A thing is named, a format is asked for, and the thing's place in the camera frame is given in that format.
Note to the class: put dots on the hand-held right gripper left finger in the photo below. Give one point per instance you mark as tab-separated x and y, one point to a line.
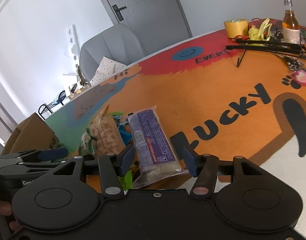
126	158

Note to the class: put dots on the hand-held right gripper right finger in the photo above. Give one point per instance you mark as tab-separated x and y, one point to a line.
189	158

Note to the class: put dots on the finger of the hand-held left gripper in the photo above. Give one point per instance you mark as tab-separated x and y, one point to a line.
52	153
35	166

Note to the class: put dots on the brown cardboard box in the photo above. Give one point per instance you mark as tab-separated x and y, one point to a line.
32	135

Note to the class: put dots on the purple snack packet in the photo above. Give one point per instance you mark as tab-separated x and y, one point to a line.
153	140

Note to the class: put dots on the person's left hand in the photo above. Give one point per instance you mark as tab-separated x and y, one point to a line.
2	207

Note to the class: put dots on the light green snack packet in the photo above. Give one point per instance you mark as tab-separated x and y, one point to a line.
126	178

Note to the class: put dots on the blue snack packet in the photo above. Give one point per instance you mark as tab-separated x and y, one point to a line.
125	135

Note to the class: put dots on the clear cracker packet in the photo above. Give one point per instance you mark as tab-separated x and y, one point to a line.
106	135

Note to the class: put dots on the green and white snack packet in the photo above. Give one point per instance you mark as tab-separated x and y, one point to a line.
89	142

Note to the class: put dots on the black shoe rack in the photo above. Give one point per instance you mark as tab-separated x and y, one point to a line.
51	107

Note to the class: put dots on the brown paper clutter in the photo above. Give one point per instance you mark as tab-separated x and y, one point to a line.
79	85

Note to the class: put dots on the white dotted cushion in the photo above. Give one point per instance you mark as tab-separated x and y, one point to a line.
106	70

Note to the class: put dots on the grey chair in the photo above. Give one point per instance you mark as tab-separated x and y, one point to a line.
110	47

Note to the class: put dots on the white board with holes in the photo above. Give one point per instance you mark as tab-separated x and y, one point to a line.
72	42

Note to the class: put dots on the black folding stand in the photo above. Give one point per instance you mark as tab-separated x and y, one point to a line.
268	45

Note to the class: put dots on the yellow tape roll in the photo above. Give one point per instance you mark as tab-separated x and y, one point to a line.
236	28

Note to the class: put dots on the yellow plastic bag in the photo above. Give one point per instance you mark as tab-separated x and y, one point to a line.
259	32

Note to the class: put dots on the grey door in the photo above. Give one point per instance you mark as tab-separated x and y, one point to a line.
148	10

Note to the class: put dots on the amber glass bottle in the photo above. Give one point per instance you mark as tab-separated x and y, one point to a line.
291	27

